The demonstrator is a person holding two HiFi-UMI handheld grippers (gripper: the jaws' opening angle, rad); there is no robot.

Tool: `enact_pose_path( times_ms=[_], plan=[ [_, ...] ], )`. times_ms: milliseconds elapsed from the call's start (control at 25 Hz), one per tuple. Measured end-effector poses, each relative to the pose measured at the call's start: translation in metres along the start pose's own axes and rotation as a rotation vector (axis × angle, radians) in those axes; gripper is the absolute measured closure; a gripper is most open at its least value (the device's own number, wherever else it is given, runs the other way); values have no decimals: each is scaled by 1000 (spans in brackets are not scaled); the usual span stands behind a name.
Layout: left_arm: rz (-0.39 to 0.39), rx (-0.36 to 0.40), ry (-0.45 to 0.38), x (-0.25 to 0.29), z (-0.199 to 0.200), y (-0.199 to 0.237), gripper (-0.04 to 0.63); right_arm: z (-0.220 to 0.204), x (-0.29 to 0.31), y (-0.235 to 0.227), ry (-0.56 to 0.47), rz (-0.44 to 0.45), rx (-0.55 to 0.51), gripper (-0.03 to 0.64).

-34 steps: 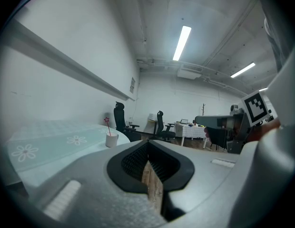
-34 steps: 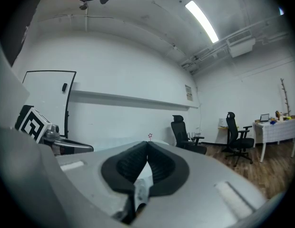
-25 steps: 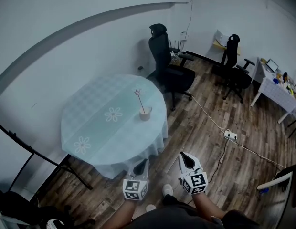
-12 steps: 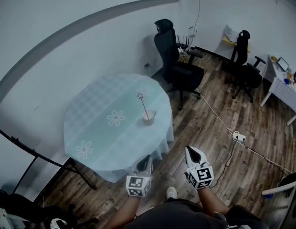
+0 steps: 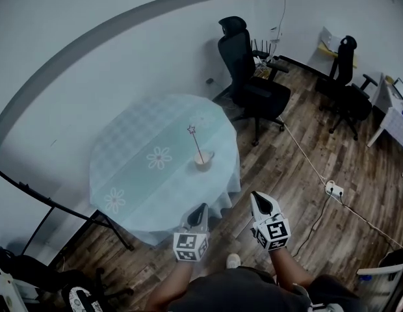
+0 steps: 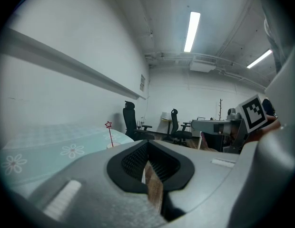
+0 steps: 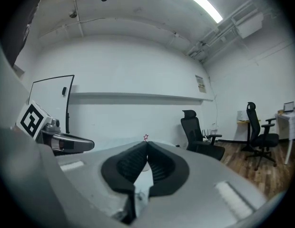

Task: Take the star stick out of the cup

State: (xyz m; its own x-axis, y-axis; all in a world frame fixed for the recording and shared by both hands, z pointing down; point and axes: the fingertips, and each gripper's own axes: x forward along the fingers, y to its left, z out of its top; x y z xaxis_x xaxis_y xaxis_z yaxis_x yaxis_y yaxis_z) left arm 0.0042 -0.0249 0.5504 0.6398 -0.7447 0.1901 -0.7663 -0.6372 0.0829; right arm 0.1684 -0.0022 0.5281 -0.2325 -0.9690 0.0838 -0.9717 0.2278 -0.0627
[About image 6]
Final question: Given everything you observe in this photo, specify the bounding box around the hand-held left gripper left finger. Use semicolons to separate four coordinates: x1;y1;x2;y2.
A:
28;140;167;228

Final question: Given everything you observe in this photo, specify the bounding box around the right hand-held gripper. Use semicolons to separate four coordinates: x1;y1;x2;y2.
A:
191;94;268;154

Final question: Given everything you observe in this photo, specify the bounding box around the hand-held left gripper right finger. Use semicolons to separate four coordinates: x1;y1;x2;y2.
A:
147;140;242;223

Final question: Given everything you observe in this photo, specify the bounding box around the red star stick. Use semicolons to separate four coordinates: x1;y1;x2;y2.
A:
104;121;114;148

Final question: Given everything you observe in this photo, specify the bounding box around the person's right forearm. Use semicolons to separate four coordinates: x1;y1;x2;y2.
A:
245;115;281;144

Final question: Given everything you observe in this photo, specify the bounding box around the wooden coat rack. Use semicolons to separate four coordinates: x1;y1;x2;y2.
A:
218;98;224;121

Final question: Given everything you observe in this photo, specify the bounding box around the black office chair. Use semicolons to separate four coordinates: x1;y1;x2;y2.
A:
170;108;193;145
122;100;155;142

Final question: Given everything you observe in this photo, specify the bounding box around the small yellow table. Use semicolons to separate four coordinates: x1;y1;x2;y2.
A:
161;118;173;134

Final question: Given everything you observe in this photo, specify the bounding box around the white ceiling air conditioner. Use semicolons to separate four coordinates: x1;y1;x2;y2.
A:
189;55;218;73

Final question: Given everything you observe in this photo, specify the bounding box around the teal floral tablecloth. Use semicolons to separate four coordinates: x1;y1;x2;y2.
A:
0;123;135;192

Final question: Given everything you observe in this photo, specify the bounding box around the long ceiling light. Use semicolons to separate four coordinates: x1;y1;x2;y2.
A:
246;48;274;69
184;11;201;53

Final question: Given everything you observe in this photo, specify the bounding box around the person's upper body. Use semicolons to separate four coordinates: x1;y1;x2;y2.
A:
256;0;295;74

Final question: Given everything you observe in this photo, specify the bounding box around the wall notice sheet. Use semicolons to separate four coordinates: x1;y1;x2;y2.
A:
139;74;147;92

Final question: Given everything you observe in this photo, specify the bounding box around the grey wall trunking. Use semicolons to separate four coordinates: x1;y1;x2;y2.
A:
0;27;147;101

